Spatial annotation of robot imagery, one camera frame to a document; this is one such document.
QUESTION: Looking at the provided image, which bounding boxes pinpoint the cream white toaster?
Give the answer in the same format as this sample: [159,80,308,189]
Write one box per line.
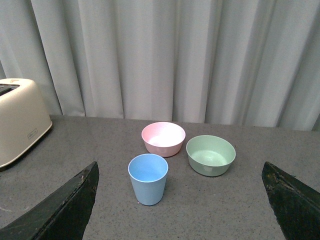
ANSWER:
[0,78,53,168]

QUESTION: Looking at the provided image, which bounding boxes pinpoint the pink plastic bowl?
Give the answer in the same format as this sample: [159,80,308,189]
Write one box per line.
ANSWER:
[141,122,186,158]

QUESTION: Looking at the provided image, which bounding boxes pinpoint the blue plastic cup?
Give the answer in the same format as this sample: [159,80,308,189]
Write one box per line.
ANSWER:
[128,153,169,206]

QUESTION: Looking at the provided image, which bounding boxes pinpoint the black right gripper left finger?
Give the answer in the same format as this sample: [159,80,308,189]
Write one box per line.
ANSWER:
[0,161,100,240]

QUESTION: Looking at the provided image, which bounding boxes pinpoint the green plastic bowl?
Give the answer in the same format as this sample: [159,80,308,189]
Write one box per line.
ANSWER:
[186,135,236,177]

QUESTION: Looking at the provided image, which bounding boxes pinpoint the grey curtain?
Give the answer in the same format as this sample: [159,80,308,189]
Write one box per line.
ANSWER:
[0,0,320,131]

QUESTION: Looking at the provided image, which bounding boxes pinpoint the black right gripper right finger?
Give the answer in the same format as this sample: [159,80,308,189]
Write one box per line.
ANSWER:
[261,161,320,240]

